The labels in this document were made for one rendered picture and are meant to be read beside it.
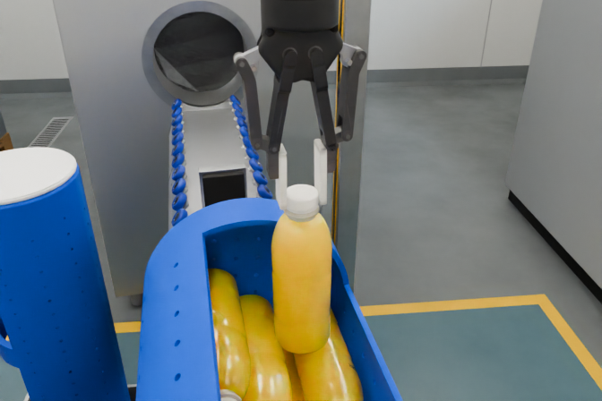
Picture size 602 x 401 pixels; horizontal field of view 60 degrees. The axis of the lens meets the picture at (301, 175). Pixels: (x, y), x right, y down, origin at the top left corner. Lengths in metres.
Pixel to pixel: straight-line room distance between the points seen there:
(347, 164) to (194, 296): 0.82
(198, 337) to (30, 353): 0.99
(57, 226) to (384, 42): 4.20
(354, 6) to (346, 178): 0.43
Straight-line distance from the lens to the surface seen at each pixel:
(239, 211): 0.68
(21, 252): 1.31
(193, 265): 0.62
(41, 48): 5.30
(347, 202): 1.39
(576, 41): 2.74
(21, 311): 1.42
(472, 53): 5.44
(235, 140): 1.64
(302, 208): 0.58
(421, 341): 2.29
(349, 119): 0.56
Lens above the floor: 1.59
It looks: 28 degrees down
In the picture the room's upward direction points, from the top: straight up
